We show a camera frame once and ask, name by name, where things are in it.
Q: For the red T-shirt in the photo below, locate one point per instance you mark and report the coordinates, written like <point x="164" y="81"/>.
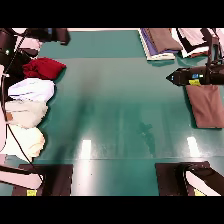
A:
<point x="43" y="68"/>

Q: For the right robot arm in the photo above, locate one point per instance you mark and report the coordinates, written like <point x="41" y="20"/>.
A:
<point x="216" y="76"/>

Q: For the grey garment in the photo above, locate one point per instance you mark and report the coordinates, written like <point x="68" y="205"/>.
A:
<point x="163" y="39"/>

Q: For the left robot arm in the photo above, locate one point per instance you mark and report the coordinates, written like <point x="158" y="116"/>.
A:
<point x="55" y="180"/>

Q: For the pale lilac garment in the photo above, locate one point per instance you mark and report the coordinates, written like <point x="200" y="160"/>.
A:
<point x="31" y="89"/>

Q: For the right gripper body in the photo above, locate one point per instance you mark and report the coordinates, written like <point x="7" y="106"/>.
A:
<point x="191" y="76"/>

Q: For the brown garment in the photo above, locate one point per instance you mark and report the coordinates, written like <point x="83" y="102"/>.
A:
<point x="208" y="106"/>

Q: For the cream garment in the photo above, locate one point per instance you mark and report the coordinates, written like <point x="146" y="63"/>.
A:
<point x="26" y="113"/>

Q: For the purple garment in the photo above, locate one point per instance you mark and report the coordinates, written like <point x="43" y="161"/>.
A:
<point x="150" y="46"/>

